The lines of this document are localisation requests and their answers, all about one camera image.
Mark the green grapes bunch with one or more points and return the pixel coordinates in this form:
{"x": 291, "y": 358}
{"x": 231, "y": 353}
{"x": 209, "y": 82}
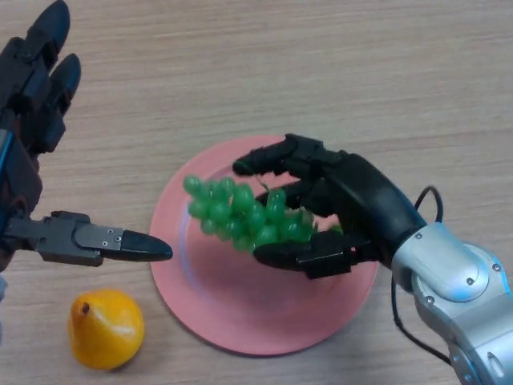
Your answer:
{"x": 236, "y": 216}

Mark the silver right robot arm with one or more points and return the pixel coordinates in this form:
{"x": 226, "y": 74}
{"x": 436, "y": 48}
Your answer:
{"x": 461, "y": 280}

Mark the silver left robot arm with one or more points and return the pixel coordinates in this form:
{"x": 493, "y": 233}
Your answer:
{"x": 2, "y": 293}

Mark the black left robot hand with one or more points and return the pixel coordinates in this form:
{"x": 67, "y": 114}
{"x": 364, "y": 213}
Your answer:
{"x": 16, "y": 160}

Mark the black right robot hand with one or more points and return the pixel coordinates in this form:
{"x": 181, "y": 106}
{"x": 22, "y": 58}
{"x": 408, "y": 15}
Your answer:
{"x": 360, "y": 192}

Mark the pink round plate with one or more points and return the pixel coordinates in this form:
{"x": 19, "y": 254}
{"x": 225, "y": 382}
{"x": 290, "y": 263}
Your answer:
{"x": 248, "y": 305}

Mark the orange yellow pear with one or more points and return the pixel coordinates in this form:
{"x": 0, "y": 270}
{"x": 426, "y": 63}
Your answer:
{"x": 106, "y": 331}

